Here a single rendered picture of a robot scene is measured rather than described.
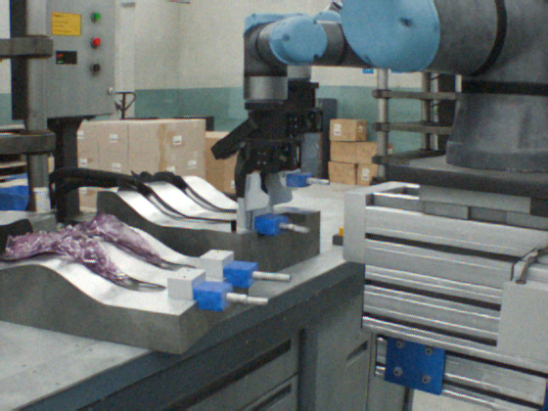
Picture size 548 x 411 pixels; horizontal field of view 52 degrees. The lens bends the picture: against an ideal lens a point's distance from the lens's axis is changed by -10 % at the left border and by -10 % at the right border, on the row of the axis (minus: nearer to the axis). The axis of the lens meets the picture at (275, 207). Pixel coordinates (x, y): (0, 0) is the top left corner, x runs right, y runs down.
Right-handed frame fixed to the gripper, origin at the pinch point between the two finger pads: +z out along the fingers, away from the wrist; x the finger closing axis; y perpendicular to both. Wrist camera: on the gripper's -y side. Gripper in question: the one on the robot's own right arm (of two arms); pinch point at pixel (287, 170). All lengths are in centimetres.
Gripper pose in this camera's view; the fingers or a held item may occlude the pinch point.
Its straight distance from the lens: 137.4
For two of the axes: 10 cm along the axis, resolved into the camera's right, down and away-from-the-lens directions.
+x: 5.6, -1.5, 8.2
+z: 0.0, 9.8, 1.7
